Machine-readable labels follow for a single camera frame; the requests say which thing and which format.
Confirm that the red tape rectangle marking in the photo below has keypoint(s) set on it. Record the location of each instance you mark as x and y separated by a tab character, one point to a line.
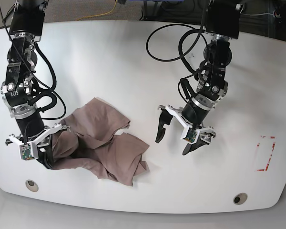
264	151

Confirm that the mauve t-shirt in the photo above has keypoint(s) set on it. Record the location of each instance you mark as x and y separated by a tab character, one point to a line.
92	143

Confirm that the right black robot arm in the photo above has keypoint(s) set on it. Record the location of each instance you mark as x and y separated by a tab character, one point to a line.
25	96

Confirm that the right table grommet hole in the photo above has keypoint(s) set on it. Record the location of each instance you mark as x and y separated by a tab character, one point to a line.
240	198

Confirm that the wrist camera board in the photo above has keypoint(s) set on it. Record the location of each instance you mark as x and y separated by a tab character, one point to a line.
190	135
26	152

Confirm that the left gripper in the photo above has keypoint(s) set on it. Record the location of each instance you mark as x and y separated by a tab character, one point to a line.
204	134

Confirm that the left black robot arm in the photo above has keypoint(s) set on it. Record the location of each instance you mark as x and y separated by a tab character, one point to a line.
220	19

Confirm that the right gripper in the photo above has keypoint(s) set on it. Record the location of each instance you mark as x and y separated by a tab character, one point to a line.
41	144

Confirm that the table grommet hole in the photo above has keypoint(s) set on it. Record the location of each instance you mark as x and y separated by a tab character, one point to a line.
31	186
240	198

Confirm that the left table grommet hole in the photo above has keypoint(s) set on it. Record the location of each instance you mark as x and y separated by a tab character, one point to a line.
31	186

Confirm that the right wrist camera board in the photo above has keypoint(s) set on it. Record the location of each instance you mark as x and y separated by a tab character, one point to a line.
26	152

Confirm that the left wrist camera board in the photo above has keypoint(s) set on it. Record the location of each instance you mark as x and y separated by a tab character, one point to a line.
190	135

